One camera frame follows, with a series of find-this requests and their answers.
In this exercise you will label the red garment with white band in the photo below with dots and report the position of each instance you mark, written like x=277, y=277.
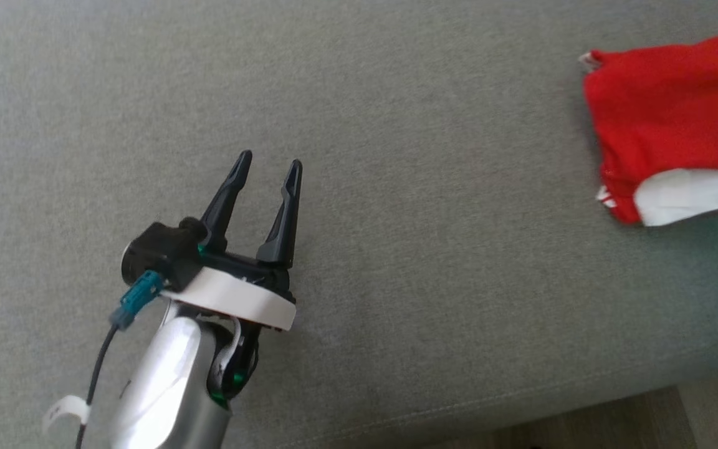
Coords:
x=664, y=112

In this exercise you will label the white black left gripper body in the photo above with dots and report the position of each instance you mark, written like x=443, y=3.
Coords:
x=240, y=296

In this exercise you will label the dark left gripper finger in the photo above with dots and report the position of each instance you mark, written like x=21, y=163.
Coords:
x=225, y=206
x=284, y=231

